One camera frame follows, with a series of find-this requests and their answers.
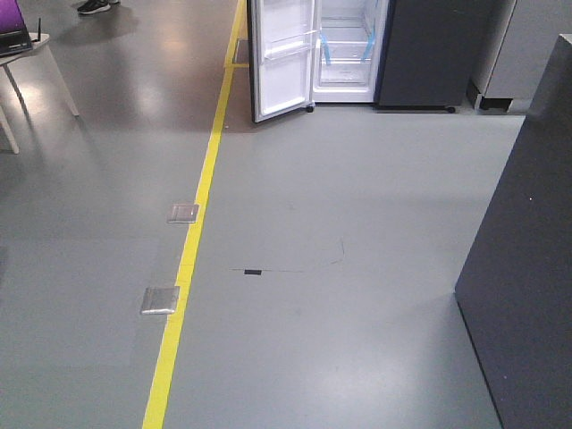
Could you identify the grey fridge body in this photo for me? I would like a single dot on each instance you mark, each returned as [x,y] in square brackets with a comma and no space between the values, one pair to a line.
[397,55]

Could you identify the metal floor plate far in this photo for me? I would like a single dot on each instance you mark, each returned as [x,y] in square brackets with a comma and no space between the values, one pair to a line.
[183,213]

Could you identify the metal floor plate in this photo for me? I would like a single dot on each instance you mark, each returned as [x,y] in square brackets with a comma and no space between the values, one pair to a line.
[160,301]
[183,213]

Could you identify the metal floor plate near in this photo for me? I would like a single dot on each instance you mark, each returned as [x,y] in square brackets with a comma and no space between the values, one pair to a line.
[160,301]

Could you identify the dark grey partition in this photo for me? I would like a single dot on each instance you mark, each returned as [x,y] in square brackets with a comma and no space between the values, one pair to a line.
[514,290]

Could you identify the walking person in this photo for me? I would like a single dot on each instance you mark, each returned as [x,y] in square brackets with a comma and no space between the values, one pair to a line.
[91,7]

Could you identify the white table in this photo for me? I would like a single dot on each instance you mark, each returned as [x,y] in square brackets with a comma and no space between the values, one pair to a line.
[40,87]

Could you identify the grey appliance on wheels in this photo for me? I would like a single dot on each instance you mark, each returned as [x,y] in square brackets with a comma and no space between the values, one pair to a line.
[518,42]

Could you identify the laptop with purple screen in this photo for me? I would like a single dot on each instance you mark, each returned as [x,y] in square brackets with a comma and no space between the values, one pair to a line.
[14,33]

